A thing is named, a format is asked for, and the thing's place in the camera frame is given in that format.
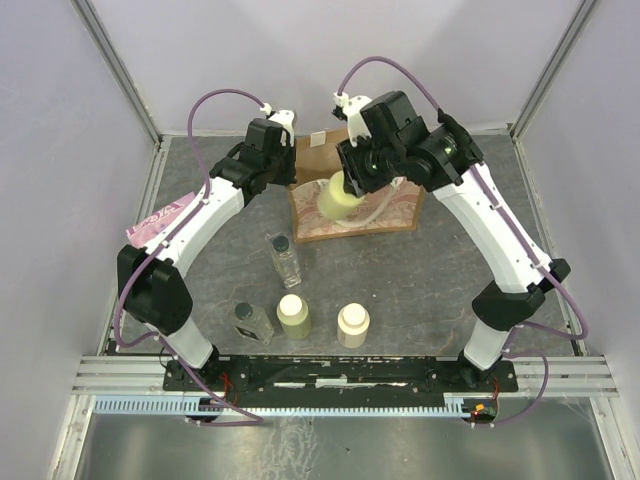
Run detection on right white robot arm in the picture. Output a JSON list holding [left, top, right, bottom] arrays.
[[333, 91, 570, 391]]

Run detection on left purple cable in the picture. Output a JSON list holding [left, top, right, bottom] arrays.
[[112, 89, 272, 427]]

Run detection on brown canvas tote bag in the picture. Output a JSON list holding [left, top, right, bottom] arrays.
[[288, 129, 425, 243]]

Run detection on yellow-green bottle white cap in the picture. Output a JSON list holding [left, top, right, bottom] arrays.
[[276, 294, 311, 340]]

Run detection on aluminium frame post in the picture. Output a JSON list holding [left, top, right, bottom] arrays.
[[508, 0, 601, 144], [69, 0, 166, 146]]

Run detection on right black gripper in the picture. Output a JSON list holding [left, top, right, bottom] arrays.
[[335, 128, 405, 199]]

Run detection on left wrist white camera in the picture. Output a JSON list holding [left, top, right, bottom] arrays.
[[260, 103, 297, 147]]

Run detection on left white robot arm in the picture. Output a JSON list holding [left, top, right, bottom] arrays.
[[117, 110, 295, 390]]

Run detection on right aluminium frame post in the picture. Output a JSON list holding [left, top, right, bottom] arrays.
[[508, 0, 601, 144]]

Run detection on yellow-green pump lotion bottle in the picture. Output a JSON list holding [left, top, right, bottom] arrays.
[[317, 170, 364, 221]]

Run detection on blue slotted cable duct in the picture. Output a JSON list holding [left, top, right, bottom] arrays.
[[93, 395, 470, 419]]

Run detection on aluminium front rail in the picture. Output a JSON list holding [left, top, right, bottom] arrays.
[[72, 356, 619, 398]]

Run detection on tall clear glass bottle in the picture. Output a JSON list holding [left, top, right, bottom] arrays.
[[266, 233, 302, 289]]

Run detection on cream bottle white cap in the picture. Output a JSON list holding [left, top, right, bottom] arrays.
[[337, 303, 370, 349]]

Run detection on left aluminium frame post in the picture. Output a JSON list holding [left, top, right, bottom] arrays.
[[69, 0, 166, 146]]

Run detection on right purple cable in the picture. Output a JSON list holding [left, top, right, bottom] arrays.
[[335, 57, 591, 427]]

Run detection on short clear glass bottle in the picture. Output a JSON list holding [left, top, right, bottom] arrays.
[[229, 302, 275, 345]]

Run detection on pink printed package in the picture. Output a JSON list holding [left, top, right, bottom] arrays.
[[125, 192, 195, 248]]

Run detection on purple cable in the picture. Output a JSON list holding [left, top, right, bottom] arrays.
[[335, 57, 591, 427], [112, 89, 272, 427]]

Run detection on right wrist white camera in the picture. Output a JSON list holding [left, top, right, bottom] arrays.
[[333, 92, 372, 147]]

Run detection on wrist white camera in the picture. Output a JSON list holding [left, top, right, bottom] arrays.
[[260, 103, 297, 147], [333, 92, 372, 147]]

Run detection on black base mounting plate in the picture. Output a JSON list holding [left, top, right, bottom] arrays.
[[163, 355, 518, 393]]

